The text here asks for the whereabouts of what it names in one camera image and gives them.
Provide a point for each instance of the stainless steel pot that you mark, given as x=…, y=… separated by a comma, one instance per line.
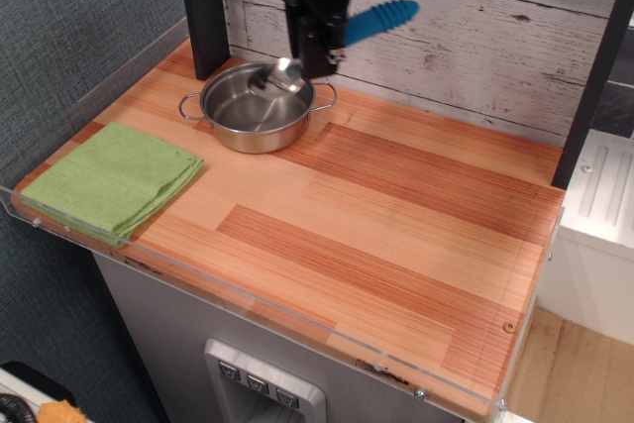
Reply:
x=247, y=123

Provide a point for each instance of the dark left post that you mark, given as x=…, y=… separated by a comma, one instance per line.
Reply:
x=208, y=35

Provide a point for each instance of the blue handled metal spoon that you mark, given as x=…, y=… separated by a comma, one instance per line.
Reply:
x=284, y=77

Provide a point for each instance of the green folded cloth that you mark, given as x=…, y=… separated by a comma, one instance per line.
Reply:
x=112, y=183

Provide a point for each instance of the grey toy fridge cabinet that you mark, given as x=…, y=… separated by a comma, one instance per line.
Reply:
x=169, y=327

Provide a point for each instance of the dark post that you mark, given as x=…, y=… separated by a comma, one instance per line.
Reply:
x=208, y=35
x=605, y=58

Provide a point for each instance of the white toy sink unit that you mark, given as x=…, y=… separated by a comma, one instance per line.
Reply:
x=588, y=275

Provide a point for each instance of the dark right post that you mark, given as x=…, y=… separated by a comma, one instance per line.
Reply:
x=605, y=58

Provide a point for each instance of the clear acrylic table guard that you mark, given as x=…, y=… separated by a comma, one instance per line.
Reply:
x=428, y=294

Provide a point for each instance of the silver dispenser panel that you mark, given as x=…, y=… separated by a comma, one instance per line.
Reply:
x=249, y=389

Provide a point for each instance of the black orange object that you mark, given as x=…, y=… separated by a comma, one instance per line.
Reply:
x=32, y=387

